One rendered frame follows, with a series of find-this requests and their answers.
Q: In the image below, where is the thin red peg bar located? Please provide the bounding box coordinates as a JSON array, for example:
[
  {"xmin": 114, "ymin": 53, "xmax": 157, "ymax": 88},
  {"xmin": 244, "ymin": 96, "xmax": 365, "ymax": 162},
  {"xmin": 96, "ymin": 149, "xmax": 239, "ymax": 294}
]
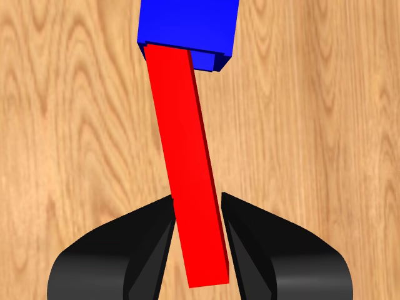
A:
[{"xmin": 143, "ymin": 43, "xmax": 231, "ymax": 289}]

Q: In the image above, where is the blue hollow socket block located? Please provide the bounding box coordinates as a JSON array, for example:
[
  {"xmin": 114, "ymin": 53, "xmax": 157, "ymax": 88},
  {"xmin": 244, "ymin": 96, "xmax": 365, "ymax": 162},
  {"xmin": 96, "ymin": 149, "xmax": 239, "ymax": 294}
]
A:
[{"xmin": 136, "ymin": 0, "xmax": 240, "ymax": 74}]

